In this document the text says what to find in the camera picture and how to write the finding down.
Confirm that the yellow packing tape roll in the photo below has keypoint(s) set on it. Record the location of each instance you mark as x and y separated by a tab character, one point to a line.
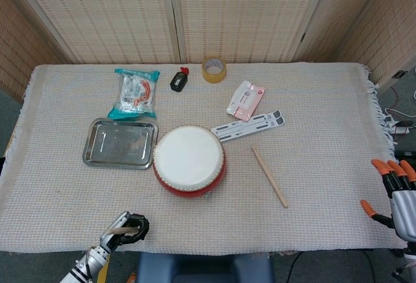
213	76

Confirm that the wooden drumstick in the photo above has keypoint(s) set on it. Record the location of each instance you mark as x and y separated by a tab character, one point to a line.
120	230
269	177

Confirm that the black bottle with red cap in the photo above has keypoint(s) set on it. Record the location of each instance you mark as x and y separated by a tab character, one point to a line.
178	83

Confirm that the right silver orange-tipped robot hand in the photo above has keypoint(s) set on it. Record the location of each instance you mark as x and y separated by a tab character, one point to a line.
404	208

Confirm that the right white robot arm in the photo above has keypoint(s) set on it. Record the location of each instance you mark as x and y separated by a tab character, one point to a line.
410	248

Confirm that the pink white wet wipes pack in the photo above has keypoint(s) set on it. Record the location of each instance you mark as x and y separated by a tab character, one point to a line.
245	101

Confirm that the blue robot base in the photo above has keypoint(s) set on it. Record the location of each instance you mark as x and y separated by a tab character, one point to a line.
201	270

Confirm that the white woven tablecloth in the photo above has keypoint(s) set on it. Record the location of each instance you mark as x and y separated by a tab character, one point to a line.
325	133

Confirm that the rectangular metal tray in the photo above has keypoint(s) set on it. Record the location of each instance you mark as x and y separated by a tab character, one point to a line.
117	143

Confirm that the bamboo folding screen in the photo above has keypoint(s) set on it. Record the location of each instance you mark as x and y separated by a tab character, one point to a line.
243	13

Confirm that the white power strip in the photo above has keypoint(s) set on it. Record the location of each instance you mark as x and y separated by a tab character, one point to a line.
401	130

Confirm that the red drum with white skin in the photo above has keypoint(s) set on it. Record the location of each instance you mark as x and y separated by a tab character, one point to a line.
188	156

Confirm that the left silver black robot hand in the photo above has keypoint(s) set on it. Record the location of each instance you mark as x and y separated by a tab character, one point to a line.
138	222

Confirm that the white folding laptop stand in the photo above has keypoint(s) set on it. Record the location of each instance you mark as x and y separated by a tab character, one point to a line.
247	125

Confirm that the teal snack bag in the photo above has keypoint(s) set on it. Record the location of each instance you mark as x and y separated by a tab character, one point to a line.
133	94

